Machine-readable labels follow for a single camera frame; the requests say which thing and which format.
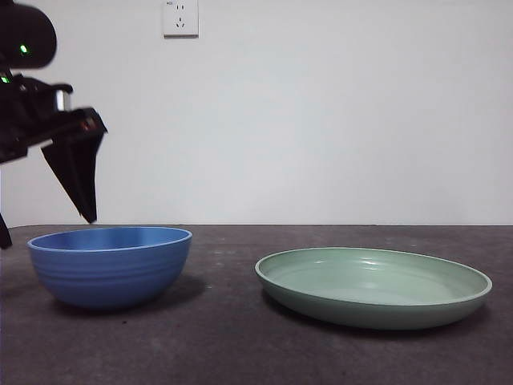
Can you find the green round plate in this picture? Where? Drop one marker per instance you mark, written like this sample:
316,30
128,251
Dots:
372,305

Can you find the blue ribbed bowl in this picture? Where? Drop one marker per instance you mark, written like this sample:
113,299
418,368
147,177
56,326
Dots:
108,276

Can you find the white wall socket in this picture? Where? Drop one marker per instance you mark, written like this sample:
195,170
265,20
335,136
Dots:
180,20

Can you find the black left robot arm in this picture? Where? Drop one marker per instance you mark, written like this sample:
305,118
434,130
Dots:
24,36

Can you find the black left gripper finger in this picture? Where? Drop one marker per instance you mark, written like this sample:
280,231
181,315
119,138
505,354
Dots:
64,168
89,176

